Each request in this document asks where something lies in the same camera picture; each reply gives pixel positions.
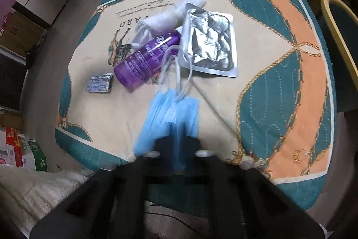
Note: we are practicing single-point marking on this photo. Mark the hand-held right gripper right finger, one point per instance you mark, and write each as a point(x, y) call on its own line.
point(191, 149)

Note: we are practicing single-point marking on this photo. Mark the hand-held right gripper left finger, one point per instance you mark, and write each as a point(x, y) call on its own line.
point(165, 149)

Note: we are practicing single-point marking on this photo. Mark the blue face mask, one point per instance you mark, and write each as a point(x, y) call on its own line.
point(162, 121)

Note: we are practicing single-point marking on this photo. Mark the purple bottle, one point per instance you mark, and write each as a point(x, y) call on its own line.
point(142, 62)

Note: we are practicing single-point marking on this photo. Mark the small silver packet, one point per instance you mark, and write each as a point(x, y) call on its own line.
point(99, 83)

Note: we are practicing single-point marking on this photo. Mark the white towel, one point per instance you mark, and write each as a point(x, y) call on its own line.
point(167, 15)

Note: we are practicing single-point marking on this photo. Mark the yellow rimmed bin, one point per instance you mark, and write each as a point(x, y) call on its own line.
point(341, 41)

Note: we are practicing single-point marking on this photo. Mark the green and white box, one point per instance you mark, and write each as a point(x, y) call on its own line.
point(36, 155)

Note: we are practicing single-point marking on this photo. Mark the white fluffy blanket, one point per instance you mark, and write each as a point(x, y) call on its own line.
point(33, 191)

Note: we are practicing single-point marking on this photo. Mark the red box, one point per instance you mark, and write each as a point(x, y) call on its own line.
point(14, 143)

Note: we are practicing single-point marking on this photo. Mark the teal and beige quilted mat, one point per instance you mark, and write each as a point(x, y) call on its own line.
point(279, 17)

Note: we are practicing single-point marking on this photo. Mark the brown cardboard box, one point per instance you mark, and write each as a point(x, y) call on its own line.
point(19, 31)

